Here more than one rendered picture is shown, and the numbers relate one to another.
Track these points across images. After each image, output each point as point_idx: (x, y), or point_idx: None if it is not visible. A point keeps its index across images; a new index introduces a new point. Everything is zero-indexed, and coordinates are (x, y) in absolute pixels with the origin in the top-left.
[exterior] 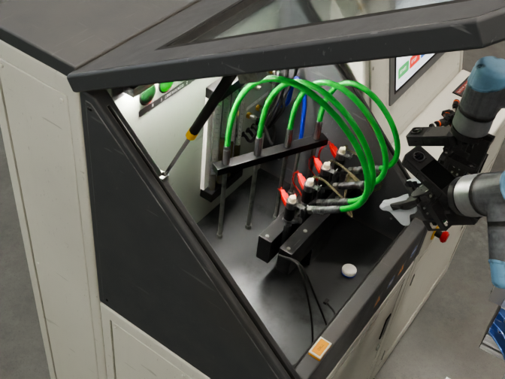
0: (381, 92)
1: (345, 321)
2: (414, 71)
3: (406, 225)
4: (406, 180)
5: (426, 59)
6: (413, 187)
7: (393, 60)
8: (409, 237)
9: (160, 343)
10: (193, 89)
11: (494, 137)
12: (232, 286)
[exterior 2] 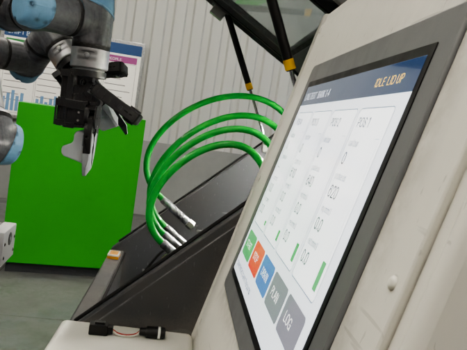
0: (240, 237)
1: (105, 267)
2: (243, 288)
3: (100, 128)
4: (117, 117)
5: (251, 310)
6: (110, 294)
7: (260, 200)
8: (81, 312)
9: None
10: None
11: (61, 68)
12: (188, 192)
